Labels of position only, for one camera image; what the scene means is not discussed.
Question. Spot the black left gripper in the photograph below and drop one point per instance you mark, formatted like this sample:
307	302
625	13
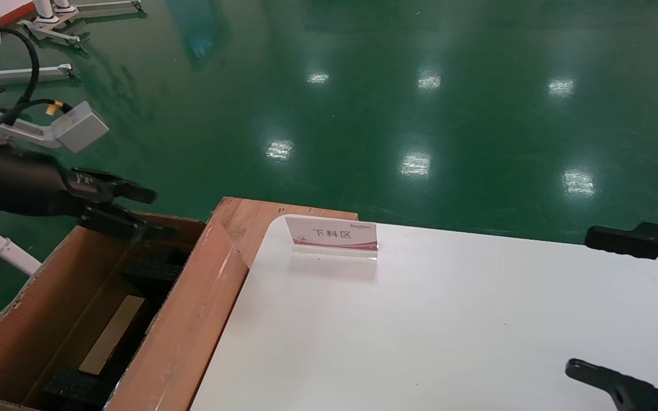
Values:
15	182

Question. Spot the silver camera mounting bracket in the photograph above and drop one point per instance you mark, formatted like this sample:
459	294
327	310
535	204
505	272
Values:
20	132

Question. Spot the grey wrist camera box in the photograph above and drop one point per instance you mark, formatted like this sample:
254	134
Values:
80	128

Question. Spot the brown wooden board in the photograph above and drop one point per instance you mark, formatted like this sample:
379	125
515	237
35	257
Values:
260	220

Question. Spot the white wheeled stand base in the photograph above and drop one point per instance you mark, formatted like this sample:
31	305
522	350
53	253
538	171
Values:
106	6
49	28

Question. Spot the clear acrylic sign holder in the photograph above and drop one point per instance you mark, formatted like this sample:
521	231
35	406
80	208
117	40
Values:
332	234

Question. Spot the small cardboard box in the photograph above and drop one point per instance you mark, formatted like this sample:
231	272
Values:
109	337

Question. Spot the black foam block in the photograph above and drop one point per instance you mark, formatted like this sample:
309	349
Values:
155	268
77	388

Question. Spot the large open cardboard box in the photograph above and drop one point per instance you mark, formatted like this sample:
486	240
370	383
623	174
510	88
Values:
192	319

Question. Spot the white metal floor rail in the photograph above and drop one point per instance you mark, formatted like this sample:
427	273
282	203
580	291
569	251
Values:
55	71

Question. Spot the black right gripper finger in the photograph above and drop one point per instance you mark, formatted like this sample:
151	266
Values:
626	242
632	394

